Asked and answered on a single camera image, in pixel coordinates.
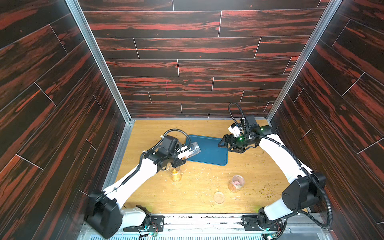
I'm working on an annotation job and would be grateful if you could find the clear jar with mixed cookies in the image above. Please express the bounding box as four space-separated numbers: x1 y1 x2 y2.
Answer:
178 142 201 160

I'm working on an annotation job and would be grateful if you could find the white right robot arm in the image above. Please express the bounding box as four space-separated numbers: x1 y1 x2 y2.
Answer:
218 124 333 228

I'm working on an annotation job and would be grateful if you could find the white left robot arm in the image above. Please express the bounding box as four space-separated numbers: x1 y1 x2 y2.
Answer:
84 145 198 239

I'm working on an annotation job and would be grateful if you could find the clear jar with yellow cookies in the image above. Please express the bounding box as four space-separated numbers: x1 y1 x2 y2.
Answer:
169 165 182 182

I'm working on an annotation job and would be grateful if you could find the clear jar with pink cookie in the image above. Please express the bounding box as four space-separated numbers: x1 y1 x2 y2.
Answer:
228 175 245 193

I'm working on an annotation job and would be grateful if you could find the teal plastic tray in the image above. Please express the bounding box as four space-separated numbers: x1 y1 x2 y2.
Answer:
187 135 228 166

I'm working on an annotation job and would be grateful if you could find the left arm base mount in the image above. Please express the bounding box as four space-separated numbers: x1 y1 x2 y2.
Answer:
119 205 165 237

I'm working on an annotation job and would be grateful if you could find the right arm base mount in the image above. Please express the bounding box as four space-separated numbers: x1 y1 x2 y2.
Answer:
240 208 288 240

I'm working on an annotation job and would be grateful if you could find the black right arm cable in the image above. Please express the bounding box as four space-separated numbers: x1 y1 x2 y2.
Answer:
228 102 334 230

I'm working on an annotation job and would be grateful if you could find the aluminium frame post left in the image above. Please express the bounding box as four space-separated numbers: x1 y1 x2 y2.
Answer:
65 0 135 188

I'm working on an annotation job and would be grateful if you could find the aluminium frame post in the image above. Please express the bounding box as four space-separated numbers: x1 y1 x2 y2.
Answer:
65 0 135 188
266 0 342 124

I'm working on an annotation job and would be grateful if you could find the aluminium frame post right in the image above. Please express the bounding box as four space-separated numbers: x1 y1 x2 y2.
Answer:
266 0 342 124

